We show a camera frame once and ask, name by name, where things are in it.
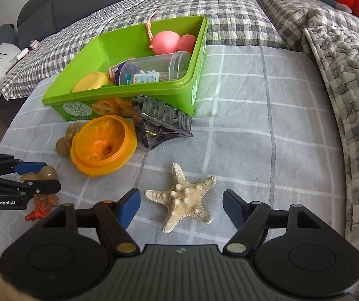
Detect pink round toy with cord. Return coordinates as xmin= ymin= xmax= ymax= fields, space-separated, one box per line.
xmin=145 ymin=9 xmax=180 ymax=54

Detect grey quilted patterned blanket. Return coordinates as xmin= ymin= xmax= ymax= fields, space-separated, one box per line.
xmin=303 ymin=9 xmax=359 ymax=301

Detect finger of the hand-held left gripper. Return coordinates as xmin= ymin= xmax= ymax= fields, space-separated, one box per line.
xmin=0 ymin=176 xmax=61 ymax=195
xmin=0 ymin=154 xmax=48 ymax=176

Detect white flat object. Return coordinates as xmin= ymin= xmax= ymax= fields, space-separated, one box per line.
xmin=5 ymin=48 xmax=29 ymax=75

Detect brown gourd toy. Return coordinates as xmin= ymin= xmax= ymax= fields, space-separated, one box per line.
xmin=55 ymin=121 xmax=81 ymax=157

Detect red toy figure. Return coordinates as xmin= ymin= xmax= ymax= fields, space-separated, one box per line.
xmin=25 ymin=194 xmax=59 ymax=221

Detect green plastic box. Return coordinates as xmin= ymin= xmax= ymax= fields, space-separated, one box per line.
xmin=42 ymin=15 xmax=208 ymax=122

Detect light grey grid tablecloth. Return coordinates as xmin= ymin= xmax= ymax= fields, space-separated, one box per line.
xmin=0 ymin=45 xmax=352 ymax=289

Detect orange toy bowl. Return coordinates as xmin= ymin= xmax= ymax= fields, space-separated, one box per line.
xmin=69 ymin=115 xmax=137 ymax=177

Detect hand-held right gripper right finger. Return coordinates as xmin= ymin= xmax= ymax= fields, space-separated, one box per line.
xmin=223 ymin=190 xmax=322 ymax=256

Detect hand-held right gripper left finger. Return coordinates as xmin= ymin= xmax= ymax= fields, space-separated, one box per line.
xmin=41 ymin=188 xmax=141 ymax=256

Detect red round toy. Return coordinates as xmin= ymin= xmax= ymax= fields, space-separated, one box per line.
xmin=177 ymin=34 xmax=197 ymax=54

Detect yellow toy pot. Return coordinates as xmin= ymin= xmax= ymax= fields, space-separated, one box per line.
xmin=71 ymin=71 xmax=112 ymax=93

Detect grey hair clip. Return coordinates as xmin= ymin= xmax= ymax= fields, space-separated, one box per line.
xmin=131 ymin=95 xmax=194 ymax=149

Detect clear cotton swab container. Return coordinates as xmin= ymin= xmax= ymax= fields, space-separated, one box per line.
xmin=119 ymin=50 xmax=192 ymax=86

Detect purple toy grapes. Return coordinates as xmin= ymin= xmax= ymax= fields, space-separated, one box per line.
xmin=117 ymin=60 xmax=139 ymax=74

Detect pink card box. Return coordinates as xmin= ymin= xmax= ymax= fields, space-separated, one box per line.
xmin=108 ymin=58 xmax=136 ymax=84

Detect beige starfish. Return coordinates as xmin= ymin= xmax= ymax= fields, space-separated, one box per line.
xmin=144 ymin=162 xmax=218 ymax=233

